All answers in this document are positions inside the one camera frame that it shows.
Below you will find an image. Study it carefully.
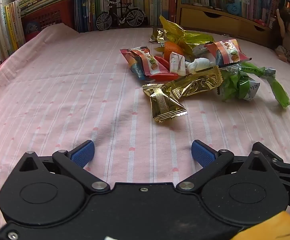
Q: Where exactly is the pink striped bedsheet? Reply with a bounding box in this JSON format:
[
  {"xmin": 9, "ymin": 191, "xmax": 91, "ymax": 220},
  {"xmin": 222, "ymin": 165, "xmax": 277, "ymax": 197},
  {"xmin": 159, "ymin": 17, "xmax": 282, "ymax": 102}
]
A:
[{"xmin": 0, "ymin": 23, "xmax": 290, "ymax": 233}]

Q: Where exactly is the long twisted green wrapper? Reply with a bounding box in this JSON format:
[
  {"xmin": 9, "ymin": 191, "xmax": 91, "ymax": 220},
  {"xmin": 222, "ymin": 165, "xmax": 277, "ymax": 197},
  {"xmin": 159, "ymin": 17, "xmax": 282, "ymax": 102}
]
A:
[{"xmin": 238, "ymin": 62, "xmax": 290, "ymax": 109}]

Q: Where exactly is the crumpled gold wrapper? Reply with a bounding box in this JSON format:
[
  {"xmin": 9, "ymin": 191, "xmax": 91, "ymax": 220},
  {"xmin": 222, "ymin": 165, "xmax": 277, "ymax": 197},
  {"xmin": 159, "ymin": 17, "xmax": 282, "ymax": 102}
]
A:
[{"xmin": 148, "ymin": 27, "xmax": 165, "ymax": 44}]

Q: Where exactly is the long gold packet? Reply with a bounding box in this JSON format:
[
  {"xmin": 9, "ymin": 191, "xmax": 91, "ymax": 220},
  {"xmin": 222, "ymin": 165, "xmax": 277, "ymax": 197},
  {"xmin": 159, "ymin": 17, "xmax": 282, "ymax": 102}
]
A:
[{"xmin": 161, "ymin": 66, "xmax": 223, "ymax": 100}]

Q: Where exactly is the red wrapper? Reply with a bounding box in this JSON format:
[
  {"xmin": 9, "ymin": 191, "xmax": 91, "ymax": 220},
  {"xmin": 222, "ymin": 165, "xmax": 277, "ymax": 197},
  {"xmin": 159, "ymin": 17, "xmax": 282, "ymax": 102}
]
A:
[{"xmin": 148, "ymin": 55, "xmax": 176, "ymax": 82}]

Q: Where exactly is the white wrapper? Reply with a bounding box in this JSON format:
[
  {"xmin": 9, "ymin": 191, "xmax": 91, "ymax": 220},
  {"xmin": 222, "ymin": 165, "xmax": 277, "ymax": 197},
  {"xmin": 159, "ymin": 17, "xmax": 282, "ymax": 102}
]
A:
[{"xmin": 185, "ymin": 57, "xmax": 216, "ymax": 74}]

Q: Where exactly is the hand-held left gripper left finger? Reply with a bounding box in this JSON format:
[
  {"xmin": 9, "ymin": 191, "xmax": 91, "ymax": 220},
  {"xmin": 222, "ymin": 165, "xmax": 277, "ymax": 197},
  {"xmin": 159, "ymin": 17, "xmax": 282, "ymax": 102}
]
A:
[{"xmin": 17, "ymin": 140, "xmax": 111, "ymax": 193}]

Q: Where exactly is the yellow cloth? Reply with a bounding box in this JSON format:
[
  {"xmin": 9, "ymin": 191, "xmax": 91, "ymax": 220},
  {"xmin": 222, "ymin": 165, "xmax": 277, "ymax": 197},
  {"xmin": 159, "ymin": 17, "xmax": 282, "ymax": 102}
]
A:
[{"xmin": 231, "ymin": 211, "xmax": 290, "ymax": 240}]

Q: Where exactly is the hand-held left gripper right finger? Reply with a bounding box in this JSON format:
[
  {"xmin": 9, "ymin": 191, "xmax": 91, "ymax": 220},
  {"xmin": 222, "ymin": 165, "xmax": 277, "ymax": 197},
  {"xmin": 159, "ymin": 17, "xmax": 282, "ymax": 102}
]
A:
[{"xmin": 176, "ymin": 140, "xmax": 272, "ymax": 192}]

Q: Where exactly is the square gold packet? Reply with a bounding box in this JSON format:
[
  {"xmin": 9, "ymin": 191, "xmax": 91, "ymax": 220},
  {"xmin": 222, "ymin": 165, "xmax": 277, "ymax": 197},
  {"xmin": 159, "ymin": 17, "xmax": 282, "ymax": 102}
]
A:
[{"xmin": 142, "ymin": 83, "xmax": 187, "ymax": 123}]

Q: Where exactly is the blue knitted item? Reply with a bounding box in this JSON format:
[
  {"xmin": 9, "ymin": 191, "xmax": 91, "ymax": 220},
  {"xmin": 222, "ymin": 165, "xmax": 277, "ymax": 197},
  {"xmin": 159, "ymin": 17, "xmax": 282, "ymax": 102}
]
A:
[{"xmin": 226, "ymin": 3, "xmax": 242, "ymax": 15}]

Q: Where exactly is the red macaron print packet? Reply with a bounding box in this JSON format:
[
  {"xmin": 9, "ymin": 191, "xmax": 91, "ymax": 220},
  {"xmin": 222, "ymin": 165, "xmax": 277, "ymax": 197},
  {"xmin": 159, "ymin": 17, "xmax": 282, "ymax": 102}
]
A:
[
  {"xmin": 192, "ymin": 39, "xmax": 250, "ymax": 68},
  {"xmin": 120, "ymin": 46, "xmax": 170, "ymax": 80}
]

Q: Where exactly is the gold green foil bag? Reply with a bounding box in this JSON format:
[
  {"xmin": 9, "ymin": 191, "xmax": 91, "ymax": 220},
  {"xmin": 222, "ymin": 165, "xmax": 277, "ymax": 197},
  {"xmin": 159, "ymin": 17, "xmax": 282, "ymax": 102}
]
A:
[{"xmin": 158, "ymin": 15, "xmax": 215, "ymax": 55}]

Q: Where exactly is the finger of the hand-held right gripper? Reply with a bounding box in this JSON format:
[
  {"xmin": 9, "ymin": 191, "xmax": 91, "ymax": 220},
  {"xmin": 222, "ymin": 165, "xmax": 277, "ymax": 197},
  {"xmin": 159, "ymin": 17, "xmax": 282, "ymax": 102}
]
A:
[{"xmin": 252, "ymin": 141, "xmax": 290, "ymax": 178}]

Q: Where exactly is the red plastic crate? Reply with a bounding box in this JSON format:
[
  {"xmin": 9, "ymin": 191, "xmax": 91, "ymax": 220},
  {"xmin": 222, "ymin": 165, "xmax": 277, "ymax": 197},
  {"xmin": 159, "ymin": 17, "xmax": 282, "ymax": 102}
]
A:
[{"xmin": 20, "ymin": 0, "xmax": 77, "ymax": 43}]

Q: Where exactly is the small white red packet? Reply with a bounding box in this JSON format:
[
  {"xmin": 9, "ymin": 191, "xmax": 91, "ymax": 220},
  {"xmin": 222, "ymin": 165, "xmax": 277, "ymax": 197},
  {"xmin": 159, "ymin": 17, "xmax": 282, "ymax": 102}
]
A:
[{"xmin": 170, "ymin": 52, "xmax": 186, "ymax": 77}]

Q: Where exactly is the wooden drawer organizer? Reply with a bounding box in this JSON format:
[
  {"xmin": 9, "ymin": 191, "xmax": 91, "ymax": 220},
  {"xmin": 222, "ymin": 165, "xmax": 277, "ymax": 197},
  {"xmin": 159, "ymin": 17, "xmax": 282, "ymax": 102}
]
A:
[{"xmin": 176, "ymin": 0, "xmax": 276, "ymax": 49}]

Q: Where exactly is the black model bicycle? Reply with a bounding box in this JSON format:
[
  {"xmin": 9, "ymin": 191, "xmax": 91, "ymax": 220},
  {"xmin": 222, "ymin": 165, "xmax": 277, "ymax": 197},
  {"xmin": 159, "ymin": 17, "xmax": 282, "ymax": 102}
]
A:
[{"xmin": 96, "ymin": 0, "xmax": 146, "ymax": 32}]

